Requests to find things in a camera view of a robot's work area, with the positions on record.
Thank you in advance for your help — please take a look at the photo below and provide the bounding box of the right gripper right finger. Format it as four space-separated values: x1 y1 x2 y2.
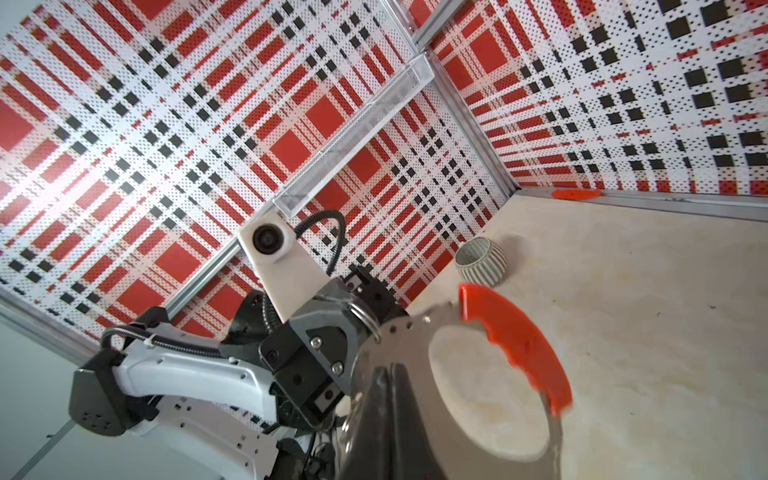
389 364 446 480

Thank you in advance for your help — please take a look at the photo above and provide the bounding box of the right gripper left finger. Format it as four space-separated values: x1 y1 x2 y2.
337 367 393 480

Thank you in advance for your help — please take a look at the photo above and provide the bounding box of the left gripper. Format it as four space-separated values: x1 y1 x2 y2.
259 267 406 428

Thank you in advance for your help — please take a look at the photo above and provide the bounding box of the red handled key ring holder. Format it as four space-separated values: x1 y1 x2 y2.
340 284 572 479

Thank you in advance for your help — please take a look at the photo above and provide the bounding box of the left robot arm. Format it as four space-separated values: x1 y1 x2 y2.
68 267 404 479

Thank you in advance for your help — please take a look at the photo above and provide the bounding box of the grey striped mug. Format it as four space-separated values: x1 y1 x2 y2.
454 237 508 287

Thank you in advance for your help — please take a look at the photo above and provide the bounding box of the red flat piece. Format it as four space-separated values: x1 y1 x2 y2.
551 189 602 201

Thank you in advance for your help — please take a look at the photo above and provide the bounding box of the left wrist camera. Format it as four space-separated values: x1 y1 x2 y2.
237 212 330 323

